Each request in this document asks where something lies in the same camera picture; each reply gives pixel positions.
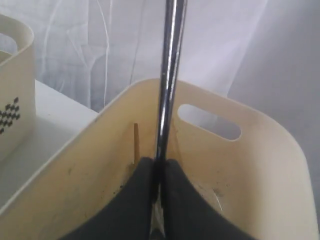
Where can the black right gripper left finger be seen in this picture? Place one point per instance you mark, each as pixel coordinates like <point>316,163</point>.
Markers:
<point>128,215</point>

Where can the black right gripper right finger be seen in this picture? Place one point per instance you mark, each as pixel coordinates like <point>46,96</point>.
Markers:
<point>187,216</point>

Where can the wooden chopstick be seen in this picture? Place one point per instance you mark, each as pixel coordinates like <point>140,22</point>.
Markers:
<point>136,143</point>

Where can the steel utensil handle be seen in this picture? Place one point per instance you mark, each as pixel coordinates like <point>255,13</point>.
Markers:
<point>174,21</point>

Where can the cream bin with triangle mark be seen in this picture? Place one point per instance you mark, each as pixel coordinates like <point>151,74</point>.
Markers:
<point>245,164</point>

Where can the cream bin with circle mark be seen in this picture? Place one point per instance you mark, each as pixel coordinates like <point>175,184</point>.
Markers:
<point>17,86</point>

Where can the white backdrop curtain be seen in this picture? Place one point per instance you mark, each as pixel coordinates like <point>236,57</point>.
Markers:
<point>264,52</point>

